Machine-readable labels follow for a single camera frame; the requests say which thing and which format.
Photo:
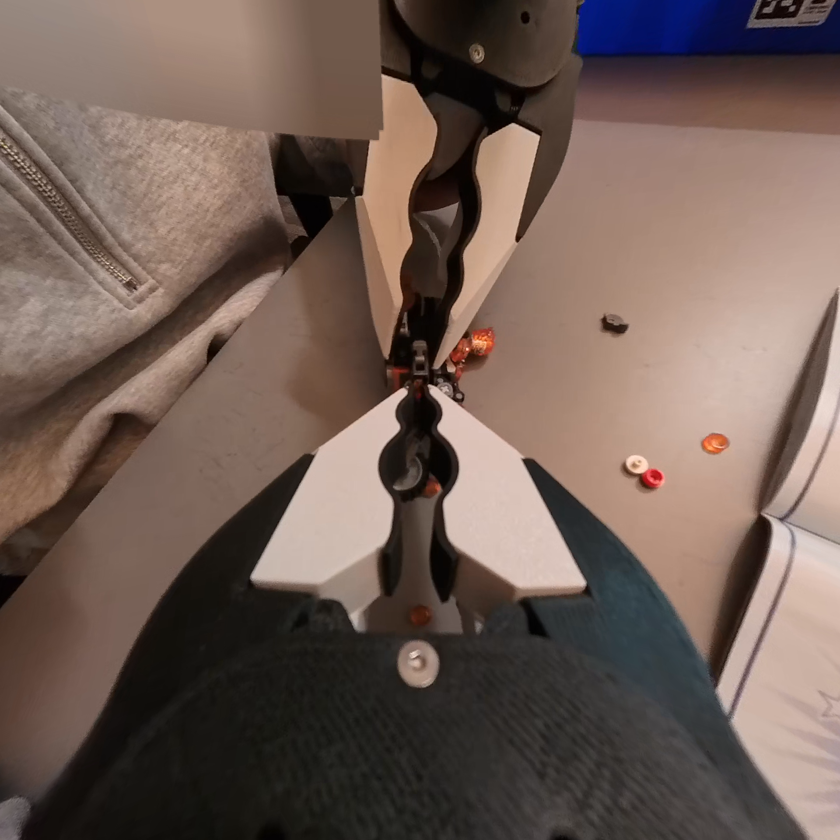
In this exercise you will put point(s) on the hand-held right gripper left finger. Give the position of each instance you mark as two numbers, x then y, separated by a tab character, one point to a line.
328	518

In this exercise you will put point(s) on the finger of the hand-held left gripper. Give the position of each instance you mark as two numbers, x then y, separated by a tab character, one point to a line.
390	197
499	210

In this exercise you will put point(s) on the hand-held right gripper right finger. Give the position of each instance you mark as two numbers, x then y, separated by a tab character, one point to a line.
512	525

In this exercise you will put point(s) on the lego motorcycle model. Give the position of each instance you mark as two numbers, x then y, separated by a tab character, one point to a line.
420	367

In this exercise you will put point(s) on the red round lego stud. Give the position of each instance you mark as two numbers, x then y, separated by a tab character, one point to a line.
652	478

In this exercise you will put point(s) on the small black lego piece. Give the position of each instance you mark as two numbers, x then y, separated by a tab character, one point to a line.
615	323

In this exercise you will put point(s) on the lego instruction booklet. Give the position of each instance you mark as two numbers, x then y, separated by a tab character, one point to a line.
800	623

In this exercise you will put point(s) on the blue plastic bin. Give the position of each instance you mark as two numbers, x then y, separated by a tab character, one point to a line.
689	33

